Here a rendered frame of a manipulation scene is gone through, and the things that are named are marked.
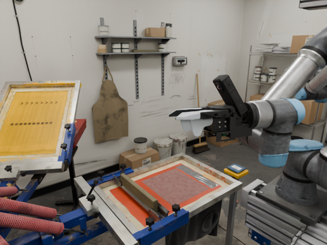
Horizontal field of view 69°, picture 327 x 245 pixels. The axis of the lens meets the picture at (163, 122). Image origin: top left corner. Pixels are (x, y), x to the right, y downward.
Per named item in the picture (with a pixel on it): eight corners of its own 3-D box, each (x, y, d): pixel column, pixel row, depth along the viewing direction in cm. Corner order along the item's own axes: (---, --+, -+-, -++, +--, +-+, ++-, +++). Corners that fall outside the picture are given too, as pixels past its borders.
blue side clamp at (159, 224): (182, 217, 130) (182, 206, 128) (189, 222, 126) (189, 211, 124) (135, 243, 113) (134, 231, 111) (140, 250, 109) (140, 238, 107)
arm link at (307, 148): (299, 163, 101) (305, 133, 97) (328, 179, 89) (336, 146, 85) (276, 167, 98) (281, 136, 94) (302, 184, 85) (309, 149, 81)
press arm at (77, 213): (93, 210, 128) (92, 202, 126) (98, 217, 123) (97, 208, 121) (59, 224, 117) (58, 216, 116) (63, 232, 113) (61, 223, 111)
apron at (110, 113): (127, 134, 364) (123, 64, 332) (129, 136, 358) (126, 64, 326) (94, 143, 333) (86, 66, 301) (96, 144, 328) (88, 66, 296)
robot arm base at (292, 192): (322, 195, 96) (328, 173, 93) (308, 211, 87) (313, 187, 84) (284, 180, 107) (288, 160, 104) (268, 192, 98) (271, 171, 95)
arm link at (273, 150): (266, 151, 78) (270, 119, 75) (293, 167, 68) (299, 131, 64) (245, 154, 76) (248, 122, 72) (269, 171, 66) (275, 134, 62)
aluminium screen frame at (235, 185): (181, 156, 199) (182, 152, 198) (242, 187, 155) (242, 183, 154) (90, 189, 153) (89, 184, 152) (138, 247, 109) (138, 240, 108)
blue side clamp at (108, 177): (130, 175, 172) (130, 166, 170) (134, 178, 168) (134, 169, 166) (90, 190, 155) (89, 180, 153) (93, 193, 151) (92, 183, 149)
